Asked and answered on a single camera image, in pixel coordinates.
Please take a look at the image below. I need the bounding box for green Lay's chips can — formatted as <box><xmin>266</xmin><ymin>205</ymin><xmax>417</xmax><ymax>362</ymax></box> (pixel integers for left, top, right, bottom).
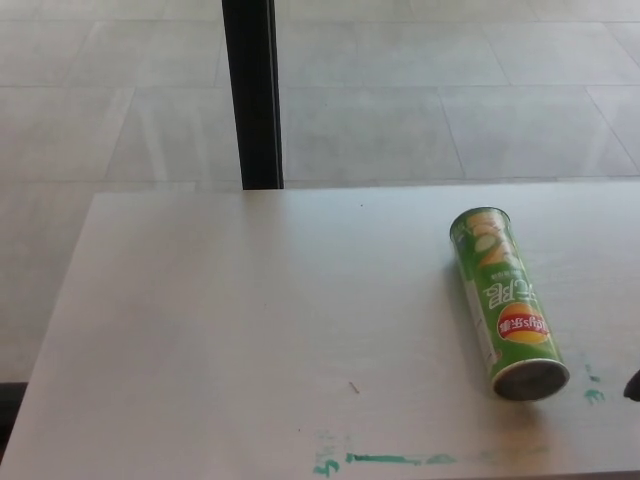
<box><xmin>448</xmin><ymin>205</ymin><xmax>572</xmax><ymax>403</ymax></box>

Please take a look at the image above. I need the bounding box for black vertical window frame post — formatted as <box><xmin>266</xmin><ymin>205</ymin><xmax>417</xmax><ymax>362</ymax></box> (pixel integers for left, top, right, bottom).
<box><xmin>221</xmin><ymin>0</ymin><xmax>286</xmax><ymax>192</ymax></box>

